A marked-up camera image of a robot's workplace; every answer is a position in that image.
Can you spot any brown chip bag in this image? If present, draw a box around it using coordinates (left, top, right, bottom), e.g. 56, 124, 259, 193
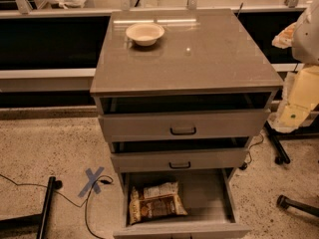
129, 182, 187, 225

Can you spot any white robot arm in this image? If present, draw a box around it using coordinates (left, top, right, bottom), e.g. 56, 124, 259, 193
270, 0, 319, 132

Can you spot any grey drawer cabinet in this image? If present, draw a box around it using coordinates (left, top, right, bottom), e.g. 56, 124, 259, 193
89, 8, 284, 239

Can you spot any middle grey drawer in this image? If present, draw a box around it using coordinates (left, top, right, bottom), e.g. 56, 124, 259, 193
111, 148, 247, 173

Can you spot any top grey drawer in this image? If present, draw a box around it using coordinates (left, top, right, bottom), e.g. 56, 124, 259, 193
99, 110, 269, 142

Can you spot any bottom grey open drawer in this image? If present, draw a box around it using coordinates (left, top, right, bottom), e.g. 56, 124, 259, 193
114, 169, 249, 239

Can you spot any white paper bowl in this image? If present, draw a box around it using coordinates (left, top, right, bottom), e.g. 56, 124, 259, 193
126, 23, 164, 46

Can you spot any blue tape cross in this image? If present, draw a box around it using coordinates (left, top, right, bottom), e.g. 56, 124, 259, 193
78, 166, 104, 197

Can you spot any black stand leg left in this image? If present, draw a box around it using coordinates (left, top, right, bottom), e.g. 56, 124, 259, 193
0, 175, 63, 239

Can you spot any black stand leg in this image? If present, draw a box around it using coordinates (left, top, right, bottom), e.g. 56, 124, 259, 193
0, 175, 63, 239
264, 122, 290, 164

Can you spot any black stand leg right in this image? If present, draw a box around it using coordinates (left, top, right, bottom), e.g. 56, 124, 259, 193
264, 122, 290, 164

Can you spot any black caster leg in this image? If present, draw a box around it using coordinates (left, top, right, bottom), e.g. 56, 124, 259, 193
276, 195, 319, 217

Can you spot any black top drawer handle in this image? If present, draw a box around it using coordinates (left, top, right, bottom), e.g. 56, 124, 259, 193
169, 126, 196, 135

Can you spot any black drawer handle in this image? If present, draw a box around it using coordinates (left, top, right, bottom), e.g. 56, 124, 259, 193
169, 126, 196, 135
168, 161, 191, 169

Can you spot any black middle drawer handle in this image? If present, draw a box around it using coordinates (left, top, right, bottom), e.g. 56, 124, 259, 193
168, 161, 191, 169

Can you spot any black floor cable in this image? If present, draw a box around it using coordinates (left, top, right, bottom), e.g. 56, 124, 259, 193
0, 173, 115, 239

